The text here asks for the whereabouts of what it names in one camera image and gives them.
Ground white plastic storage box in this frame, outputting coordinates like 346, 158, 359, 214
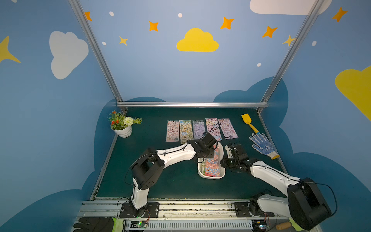
198, 143, 226, 179

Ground purple sticker sheet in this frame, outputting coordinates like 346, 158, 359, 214
192, 120, 206, 140

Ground green panda sticker sheet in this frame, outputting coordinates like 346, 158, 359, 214
179, 120, 194, 144

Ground pink bear sticker sheet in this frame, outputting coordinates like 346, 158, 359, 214
218, 118, 238, 140

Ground pink bonbon drop sticker sheet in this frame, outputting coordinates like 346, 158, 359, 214
166, 120, 180, 142

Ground pink blue cat sticker sheet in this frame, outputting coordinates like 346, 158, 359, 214
204, 148, 221, 177

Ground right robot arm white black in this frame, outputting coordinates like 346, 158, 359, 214
220, 144, 337, 231

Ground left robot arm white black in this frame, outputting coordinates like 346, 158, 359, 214
129, 133, 218, 217

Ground blue dotted work glove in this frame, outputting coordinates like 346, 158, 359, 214
249, 133, 280, 160

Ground yellow toy shovel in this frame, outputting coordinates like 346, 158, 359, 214
241, 114, 260, 134

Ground white pot artificial flowers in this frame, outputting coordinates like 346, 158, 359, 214
109, 111, 143, 138

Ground black green glove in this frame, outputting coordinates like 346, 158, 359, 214
73, 217, 126, 232

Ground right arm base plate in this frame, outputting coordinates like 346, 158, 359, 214
232, 201, 275, 218

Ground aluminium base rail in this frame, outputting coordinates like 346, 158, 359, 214
76, 198, 296, 232

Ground green toy trowel wooden handle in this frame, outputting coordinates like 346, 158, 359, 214
275, 218, 304, 232

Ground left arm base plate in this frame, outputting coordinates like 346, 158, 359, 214
119, 203, 159, 218

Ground white vented cable duct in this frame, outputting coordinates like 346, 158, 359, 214
145, 220, 253, 231

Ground aluminium frame back bar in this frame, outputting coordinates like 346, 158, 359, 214
117, 101, 269, 108

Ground aluminium frame right post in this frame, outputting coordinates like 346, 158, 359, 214
257, 0, 325, 115

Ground aluminium frame post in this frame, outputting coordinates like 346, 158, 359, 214
68, 0, 128, 114
257, 0, 325, 115

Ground aluminium frame left post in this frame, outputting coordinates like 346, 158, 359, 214
68, 0, 128, 114

